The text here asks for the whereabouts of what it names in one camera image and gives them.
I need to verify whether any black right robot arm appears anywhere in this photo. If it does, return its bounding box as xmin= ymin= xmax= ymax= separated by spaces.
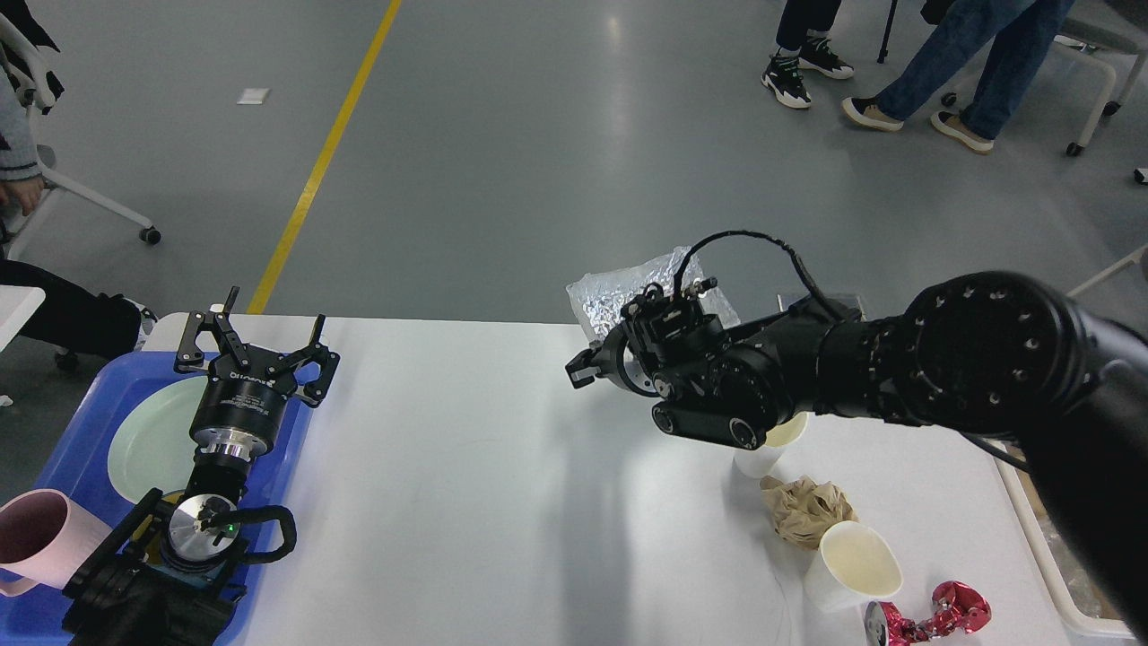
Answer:
xmin=565 ymin=232 xmax=1147 ymax=641

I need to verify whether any pink mug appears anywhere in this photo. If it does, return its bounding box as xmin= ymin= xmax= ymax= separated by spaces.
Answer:
xmin=1 ymin=488 xmax=113 ymax=598

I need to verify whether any small white side table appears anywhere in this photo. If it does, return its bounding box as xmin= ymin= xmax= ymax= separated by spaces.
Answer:
xmin=1 ymin=285 xmax=46 ymax=352

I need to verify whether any crumpled brown napkin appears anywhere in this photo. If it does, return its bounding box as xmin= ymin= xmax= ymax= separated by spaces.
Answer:
xmin=759 ymin=476 xmax=858 ymax=551

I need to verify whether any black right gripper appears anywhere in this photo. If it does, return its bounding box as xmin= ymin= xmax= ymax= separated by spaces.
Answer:
xmin=565 ymin=326 xmax=659 ymax=397

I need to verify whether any mint green plate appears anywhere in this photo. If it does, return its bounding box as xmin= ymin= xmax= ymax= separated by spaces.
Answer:
xmin=107 ymin=376 xmax=208 ymax=503

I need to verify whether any white paper cup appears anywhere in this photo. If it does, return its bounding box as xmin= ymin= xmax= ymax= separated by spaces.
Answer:
xmin=734 ymin=412 xmax=809 ymax=481
xmin=802 ymin=520 xmax=905 ymax=613

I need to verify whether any beige plastic bin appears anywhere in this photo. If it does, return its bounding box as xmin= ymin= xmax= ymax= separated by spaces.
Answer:
xmin=994 ymin=459 xmax=1135 ymax=643

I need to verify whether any person in black trousers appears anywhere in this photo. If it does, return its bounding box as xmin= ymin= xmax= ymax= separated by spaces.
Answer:
xmin=1 ymin=73 xmax=160 ymax=361

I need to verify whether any white chair at left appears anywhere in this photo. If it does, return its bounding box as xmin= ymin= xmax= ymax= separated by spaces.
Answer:
xmin=1 ymin=1 xmax=161 ymax=260

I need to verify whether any foil sheet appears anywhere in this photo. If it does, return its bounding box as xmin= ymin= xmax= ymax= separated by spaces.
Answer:
xmin=565 ymin=246 xmax=742 ymax=342

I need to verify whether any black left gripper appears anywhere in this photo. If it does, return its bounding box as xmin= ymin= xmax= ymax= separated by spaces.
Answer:
xmin=173 ymin=288 xmax=341 ymax=464

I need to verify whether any person in blue jeans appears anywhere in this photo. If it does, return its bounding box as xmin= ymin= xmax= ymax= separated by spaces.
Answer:
xmin=841 ymin=0 xmax=1077 ymax=155

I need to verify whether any red candy wrapper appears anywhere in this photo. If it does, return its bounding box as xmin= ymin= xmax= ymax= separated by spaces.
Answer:
xmin=864 ymin=581 xmax=993 ymax=645

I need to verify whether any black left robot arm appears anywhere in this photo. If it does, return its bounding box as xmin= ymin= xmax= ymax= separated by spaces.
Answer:
xmin=62 ymin=289 xmax=340 ymax=645

